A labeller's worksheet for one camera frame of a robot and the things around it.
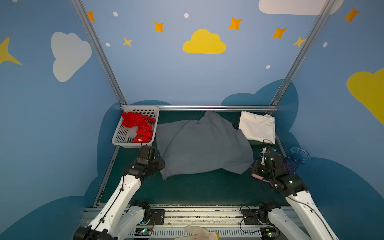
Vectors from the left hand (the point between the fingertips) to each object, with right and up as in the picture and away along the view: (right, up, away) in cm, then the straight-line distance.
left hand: (166, 162), depth 81 cm
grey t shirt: (+27, +9, +21) cm, 36 cm away
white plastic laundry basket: (-28, +20, +30) cm, 45 cm away
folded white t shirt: (+61, +20, +23) cm, 68 cm away
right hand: (+48, +1, -4) cm, 48 cm away
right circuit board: (+52, -32, -10) cm, 62 cm away
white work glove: (+18, -32, -11) cm, 38 cm away
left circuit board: (-9, -32, -10) cm, 34 cm away
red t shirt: (-20, +21, +25) cm, 38 cm away
